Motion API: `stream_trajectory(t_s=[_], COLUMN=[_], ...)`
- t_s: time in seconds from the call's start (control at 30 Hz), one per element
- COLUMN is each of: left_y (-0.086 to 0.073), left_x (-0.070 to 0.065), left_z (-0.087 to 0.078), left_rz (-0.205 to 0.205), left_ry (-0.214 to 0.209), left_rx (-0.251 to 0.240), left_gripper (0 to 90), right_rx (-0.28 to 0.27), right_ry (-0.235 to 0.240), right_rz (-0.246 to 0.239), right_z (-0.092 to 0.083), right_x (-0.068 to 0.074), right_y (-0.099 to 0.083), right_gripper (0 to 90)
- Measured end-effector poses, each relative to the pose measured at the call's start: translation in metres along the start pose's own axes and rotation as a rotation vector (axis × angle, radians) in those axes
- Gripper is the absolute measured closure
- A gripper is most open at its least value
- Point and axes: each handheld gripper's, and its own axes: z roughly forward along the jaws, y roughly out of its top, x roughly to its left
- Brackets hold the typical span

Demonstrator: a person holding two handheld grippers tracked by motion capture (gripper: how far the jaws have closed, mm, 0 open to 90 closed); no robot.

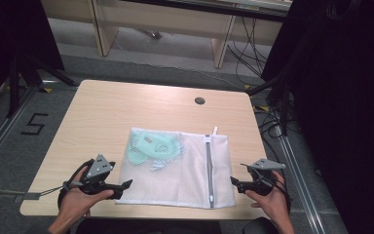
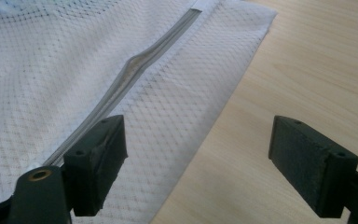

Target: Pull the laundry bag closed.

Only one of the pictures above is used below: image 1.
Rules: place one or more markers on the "person's right hand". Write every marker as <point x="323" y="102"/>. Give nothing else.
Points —
<point x="271" y="203"/>

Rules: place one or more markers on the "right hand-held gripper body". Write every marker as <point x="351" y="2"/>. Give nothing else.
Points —
<point x="260" y="179"/>

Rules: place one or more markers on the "mint green socks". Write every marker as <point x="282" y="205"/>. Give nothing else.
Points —
<point x="152" y="148"/>

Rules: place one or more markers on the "light wooden desk frame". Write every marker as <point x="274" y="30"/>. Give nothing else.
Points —
<point x="188" y="22"/>

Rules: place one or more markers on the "aluminium floor rail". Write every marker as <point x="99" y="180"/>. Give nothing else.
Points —
<point x="300" y="182"/>
<point x="3" y="130"/>

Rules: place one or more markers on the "person's left hand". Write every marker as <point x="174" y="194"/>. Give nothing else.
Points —
<point x="79" y="199"/>

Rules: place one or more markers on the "black curtain with stand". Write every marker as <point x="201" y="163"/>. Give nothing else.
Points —
<point x="331" y="104"/>
<point x="16" y="48"/>

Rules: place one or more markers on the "white mesh laundry bag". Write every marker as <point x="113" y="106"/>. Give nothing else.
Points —
<point x="179" y="167"/>

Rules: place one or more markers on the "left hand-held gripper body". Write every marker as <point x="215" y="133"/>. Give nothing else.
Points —
<point x="94" y="177"/>

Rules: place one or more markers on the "person's dark trousers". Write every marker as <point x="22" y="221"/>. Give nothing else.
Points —
<point x="175" y="226"/>

